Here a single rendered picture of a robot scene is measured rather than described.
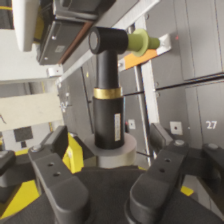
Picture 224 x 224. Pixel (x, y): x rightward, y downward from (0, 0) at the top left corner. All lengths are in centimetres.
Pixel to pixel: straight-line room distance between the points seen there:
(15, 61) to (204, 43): 458
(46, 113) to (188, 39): 448
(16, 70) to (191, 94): 451
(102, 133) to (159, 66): 16
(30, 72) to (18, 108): 95
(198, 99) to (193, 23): 10
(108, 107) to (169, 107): 13
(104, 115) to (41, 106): 442
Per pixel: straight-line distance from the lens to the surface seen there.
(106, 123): 22
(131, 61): 36
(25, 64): 469
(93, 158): 21
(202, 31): 26
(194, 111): 26
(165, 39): 30
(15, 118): 460
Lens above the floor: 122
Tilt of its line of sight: 30 degrees down
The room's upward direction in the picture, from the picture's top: 102 degrees counter-clockwise
